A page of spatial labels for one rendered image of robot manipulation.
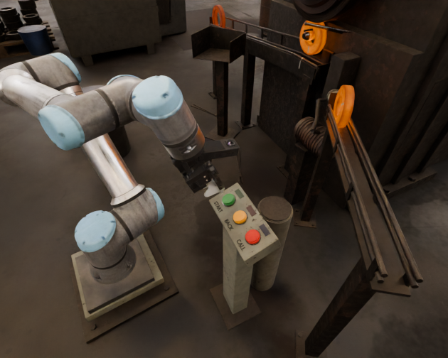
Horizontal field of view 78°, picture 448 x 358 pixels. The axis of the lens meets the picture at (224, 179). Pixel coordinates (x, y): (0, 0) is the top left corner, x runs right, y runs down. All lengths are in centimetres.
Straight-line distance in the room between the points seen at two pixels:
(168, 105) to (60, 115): 20
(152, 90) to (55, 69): 64
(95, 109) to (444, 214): 186
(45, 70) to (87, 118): 57
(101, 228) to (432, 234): 164
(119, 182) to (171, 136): 59
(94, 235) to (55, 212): 79
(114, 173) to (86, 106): 55
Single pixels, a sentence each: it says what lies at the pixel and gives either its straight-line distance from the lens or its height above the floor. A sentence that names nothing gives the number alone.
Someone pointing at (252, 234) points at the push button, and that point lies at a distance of 77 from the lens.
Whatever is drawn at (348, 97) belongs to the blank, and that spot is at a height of 77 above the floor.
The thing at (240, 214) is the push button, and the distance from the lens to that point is 81.
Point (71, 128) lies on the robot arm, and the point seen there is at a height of 95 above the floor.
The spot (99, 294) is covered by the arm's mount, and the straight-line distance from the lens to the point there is 129.
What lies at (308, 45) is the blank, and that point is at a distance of 156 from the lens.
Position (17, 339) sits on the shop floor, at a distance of 154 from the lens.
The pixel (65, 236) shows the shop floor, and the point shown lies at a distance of 172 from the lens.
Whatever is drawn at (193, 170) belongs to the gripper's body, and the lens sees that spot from 69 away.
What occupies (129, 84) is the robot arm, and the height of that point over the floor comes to 98.
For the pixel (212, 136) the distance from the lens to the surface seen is 214.
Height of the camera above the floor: 124
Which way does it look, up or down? 44 degrees down
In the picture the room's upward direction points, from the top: straight up
